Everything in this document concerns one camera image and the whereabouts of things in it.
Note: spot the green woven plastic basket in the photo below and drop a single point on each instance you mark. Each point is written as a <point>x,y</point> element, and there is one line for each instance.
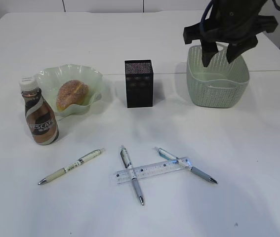
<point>218,72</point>

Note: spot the black mesh pen holder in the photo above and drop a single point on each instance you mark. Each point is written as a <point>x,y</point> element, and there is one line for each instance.
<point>139,80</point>

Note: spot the grey pen in middle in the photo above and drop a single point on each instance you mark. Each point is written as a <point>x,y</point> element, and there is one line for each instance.
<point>130,170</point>

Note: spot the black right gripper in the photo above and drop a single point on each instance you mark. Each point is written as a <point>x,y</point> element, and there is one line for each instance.
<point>236,24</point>

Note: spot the green wavy glass plate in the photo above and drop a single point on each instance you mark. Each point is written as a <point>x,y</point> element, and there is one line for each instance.
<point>50,81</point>

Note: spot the clear plastic ruler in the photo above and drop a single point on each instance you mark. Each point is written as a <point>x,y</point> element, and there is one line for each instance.
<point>146,171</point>

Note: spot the sugared bread roll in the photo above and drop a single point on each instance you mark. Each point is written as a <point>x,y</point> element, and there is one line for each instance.
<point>72,92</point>

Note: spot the grey pen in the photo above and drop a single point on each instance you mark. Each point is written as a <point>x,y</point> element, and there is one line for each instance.
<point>130,170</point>
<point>185,163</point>

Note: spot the grey pen on right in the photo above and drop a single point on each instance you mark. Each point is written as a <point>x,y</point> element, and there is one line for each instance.
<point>185,163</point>

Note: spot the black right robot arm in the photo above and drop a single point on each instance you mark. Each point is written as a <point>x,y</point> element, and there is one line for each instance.
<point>238,3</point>

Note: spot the cream pen on left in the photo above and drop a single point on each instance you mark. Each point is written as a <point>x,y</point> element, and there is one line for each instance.
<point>71,166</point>

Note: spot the brown Nescafe coffee bottle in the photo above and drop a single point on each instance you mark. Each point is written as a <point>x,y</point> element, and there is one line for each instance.
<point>39,116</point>

